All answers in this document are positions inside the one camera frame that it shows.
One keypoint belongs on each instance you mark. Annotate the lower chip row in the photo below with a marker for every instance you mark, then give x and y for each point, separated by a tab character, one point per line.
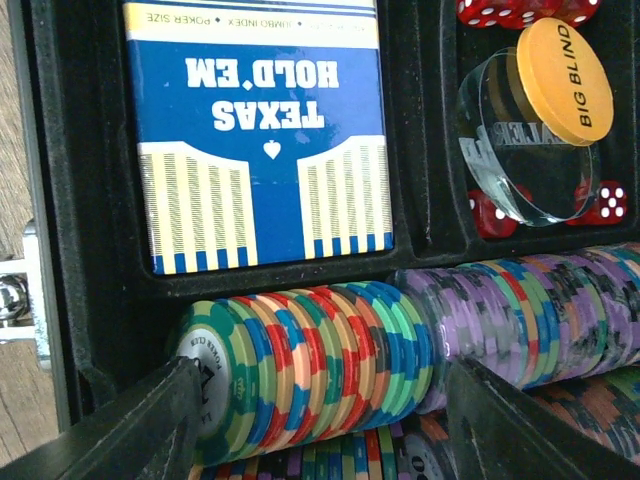
604	407

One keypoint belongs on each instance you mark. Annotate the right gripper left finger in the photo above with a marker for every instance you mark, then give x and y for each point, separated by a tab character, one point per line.
147	432

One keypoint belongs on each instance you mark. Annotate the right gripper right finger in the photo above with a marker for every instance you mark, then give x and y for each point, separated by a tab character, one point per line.
499	432

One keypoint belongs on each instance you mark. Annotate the purple grey chip stack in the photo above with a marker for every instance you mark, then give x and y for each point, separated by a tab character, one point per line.
532	320

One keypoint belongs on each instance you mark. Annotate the blue Texas Hold'em card box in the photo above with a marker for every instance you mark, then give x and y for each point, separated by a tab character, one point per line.
260	131

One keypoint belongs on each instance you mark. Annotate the black poker chip case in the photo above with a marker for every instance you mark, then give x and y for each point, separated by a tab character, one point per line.
108	315

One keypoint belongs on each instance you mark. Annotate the red translucent die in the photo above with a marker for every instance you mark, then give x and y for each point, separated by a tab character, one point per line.
491	222
609	207

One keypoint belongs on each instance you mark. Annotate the chrome case handle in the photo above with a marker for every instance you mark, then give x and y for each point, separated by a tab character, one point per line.
23	310

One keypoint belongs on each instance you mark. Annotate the green red chip stack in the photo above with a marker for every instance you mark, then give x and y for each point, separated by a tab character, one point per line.
286	368

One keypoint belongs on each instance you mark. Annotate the red dice row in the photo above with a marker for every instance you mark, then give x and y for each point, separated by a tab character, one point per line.
519	14

